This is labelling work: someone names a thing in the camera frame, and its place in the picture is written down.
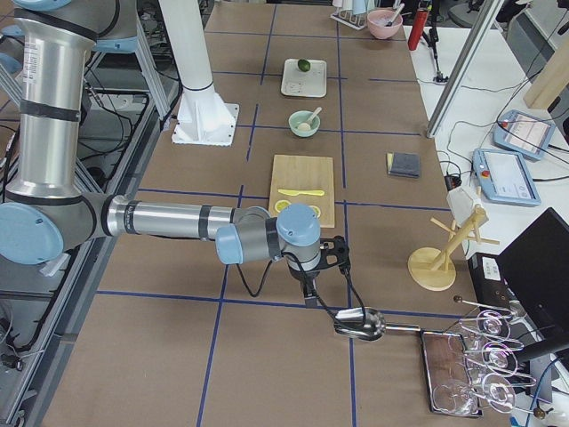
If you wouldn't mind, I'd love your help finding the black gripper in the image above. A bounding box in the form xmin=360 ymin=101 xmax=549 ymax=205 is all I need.
xmin=300 ymin=236 xmax=349 ymax=308

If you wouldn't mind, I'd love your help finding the white ceramic spoon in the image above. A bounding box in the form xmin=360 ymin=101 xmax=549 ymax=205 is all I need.
xmin=305 ymin=107 xmax=322 ymax=127

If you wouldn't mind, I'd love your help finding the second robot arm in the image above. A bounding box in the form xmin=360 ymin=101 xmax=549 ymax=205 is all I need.
xmin=1 ymin=25 xmax=138 ymax=75

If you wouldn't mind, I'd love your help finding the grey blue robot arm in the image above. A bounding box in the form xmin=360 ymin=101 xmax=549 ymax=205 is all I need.
xmin=1 ymin=1 xmax=350 ymax=307

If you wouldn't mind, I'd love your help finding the green ceramic bowl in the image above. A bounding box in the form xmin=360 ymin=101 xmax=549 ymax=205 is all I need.
xmin=288 ymin=110 xmax=321 ymax=138

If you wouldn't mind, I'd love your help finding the pink bowl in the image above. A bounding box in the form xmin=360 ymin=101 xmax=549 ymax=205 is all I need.
xmin=366 ymin=9 xmax=403 ymax=40

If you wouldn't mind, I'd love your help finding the lemon slice lower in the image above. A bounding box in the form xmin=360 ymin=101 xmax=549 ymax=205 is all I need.
xmin=310 ymin=205 xmax=321 ymax=218

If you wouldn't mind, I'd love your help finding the lemon slice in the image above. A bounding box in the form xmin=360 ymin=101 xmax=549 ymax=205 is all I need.
xmin=310 ymin=205 xmax=321 ymax=218
xmin=274 ymin=199 xmax=292 ymax=213

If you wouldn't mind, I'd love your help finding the lemon slice upper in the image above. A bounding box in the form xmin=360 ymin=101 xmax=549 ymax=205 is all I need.
xmin=274 ymin=199 xmax=292 ymax=213

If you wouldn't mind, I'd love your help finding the metal scoop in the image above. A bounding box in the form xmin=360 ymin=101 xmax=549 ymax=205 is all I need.
xmin=333 ymin=307 xmax=421 ymax=342

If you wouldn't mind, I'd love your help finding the yellow plastic knife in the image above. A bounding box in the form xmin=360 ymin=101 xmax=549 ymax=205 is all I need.
xmin=277 ymin=189 xmax=325 ymax=197

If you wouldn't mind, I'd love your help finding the bamboo cutting board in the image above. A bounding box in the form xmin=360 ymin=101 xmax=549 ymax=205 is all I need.
xmin=268 ymin=155 xmax=335 ymax=229

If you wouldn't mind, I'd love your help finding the wooden mug tree stand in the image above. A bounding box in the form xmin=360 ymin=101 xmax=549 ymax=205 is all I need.
xmin=407 ymin=204 xmax=500 ymax=292

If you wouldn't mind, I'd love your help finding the grey folded cloth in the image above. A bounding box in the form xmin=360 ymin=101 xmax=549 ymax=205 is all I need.
xmin=386 ymin=152 xmax=421 ymax=179

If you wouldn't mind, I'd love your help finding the beige bear tray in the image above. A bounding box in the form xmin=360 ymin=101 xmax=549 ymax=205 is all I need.
xmin=281 ymin=59 xmax=327 ymax=98

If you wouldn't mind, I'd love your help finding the wine glass back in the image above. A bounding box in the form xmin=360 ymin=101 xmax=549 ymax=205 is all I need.
xmin=459 ymin=310 xmax=511 ymax=341

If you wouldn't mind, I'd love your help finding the wine glass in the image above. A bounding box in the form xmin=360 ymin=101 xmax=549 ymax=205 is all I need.
xmin=431 ymin=374 xmax=516 ymax=417
xmin=459 ymin=310 xmax=511 ymax=341
xmin=446 ymin=335 xmax=518 ymax=383

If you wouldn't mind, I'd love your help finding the black glass rack tray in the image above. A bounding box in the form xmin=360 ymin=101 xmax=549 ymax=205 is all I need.
xmin=420 ymin=330 xmax=484 ymax=419

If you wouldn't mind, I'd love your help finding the blue teach pendant near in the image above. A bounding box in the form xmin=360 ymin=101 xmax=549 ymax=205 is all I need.
xmin=472 ymin=149 xmax=541 ymax=206

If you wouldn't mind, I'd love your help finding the blue teach pendant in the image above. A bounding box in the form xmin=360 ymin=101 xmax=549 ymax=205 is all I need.
xmin=493 ymin=109 xmax=554 ymax=161
xmin=472 ymin=149 xmax=541 ymax=206

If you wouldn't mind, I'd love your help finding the green avocado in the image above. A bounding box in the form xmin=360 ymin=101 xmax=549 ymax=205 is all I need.
xmin=297 ymin=59 xmax=311 ymax=72

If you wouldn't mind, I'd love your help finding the wine glass front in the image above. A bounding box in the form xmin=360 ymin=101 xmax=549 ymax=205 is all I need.
xmin=431 ymin=374 xmax=516 ymax=417

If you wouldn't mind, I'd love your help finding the wine glass middle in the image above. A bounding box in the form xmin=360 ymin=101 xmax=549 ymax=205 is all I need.
xmin=446 ymin=335 xmax=518 ymax=383

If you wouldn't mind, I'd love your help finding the black monitor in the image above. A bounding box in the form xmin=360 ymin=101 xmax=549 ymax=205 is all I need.
xmin=498 ymin=207 xmax=568 ymax=337

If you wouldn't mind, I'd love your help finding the blue teach pendant far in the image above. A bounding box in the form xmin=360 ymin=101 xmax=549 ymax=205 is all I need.
xmin=493 ymin=109 xmax=554 ymax=161

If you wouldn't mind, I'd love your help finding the red bottle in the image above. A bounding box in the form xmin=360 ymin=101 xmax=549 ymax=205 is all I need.
xmin=407 ymin=6 xmax=430 ymax=51

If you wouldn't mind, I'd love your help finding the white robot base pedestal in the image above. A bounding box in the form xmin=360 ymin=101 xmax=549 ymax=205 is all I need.
xmin=159 ymin=0 xmax=239 ymax=147

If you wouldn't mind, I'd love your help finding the aluminium frame post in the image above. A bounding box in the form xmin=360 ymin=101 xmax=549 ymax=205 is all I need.
xmin=426 ymin=0 xmax=504 ymax=138

